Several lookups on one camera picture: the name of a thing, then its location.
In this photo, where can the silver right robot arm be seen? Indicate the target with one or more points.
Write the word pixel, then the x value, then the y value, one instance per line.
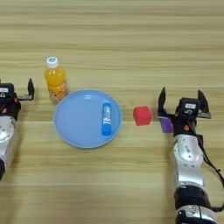
pixel 188 163

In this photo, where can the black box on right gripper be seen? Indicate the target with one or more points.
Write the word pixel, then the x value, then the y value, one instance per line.
pixel 189 106

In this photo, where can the blue glue stick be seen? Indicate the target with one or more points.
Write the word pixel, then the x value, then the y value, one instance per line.
pixel 106 119

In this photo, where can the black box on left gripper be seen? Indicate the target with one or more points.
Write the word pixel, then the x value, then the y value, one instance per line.
pixel 7 89

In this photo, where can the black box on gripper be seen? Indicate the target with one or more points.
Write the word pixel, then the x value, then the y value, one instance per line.
pixel 7 89
pixel 189 106

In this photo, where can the red cube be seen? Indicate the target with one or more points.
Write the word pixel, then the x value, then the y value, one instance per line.
pixel 142 116

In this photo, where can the light blue round plate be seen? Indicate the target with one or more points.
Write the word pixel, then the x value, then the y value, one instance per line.
pixel 81 119

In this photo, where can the orange juice bottle white cap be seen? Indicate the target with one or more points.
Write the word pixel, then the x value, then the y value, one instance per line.
pixel 55 81

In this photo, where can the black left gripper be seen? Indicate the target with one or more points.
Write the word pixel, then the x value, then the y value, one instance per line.
pixel 10 108

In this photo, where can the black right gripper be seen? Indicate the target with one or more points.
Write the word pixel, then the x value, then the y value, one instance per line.
pixel 180 125

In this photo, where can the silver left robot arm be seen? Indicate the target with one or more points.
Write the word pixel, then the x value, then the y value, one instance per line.
pixel 6 137

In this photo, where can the purple rectangular block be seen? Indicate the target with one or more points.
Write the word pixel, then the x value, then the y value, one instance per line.
pixel 166 125

